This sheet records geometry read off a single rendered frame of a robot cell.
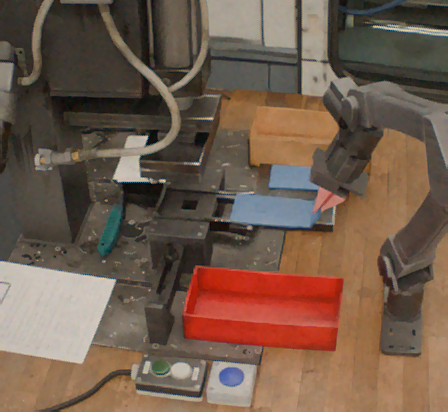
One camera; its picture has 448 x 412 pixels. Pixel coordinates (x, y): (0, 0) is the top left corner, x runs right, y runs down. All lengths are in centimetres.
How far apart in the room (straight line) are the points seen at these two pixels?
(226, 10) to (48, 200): 72
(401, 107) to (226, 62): 90
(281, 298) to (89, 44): 54
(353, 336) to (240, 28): 91
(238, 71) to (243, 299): 77
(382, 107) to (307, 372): 43
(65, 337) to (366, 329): 51
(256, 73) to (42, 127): 76
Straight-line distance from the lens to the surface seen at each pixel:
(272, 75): 208
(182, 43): 134
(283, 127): 185
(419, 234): 129
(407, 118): 124
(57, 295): 152
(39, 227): 161
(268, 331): 137
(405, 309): 142
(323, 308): 146
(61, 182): 152
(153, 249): 151
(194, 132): 142
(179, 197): 156
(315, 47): 199
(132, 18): 130
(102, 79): 137
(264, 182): 170
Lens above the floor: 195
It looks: 38 degrees down
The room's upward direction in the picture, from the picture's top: 2 degrees counter-clockwise
